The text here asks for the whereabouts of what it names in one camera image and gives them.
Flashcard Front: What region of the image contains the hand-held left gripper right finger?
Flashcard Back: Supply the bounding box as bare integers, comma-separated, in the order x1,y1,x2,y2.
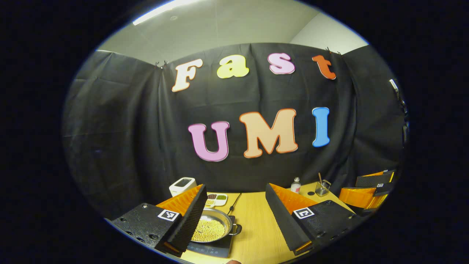
265,182,362,256

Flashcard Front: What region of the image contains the pile of soybeans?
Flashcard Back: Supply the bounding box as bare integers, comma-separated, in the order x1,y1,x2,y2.
192,216,226,242

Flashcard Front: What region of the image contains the steel pot with black handles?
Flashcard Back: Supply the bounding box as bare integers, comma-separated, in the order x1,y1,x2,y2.
191,208,243,243

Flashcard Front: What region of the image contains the black induction cooktop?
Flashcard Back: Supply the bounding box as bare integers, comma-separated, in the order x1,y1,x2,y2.
186,214,236,259

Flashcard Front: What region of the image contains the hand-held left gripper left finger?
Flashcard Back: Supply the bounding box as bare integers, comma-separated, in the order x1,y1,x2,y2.
112,184,208,257

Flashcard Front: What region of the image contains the small glass jar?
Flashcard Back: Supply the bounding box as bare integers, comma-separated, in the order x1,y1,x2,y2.
315,180,332,197

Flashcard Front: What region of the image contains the black backdrop cloth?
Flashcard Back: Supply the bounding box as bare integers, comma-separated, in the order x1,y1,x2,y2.
62,42,407,220

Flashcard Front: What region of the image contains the black power cable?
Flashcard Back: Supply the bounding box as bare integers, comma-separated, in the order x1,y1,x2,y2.
227,192,243,216

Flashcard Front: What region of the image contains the divided dish of beans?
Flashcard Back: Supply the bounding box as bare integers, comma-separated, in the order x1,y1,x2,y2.
204,192,229,208

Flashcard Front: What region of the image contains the white box appliance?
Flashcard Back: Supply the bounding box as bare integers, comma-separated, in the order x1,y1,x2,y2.
169,177,197,198

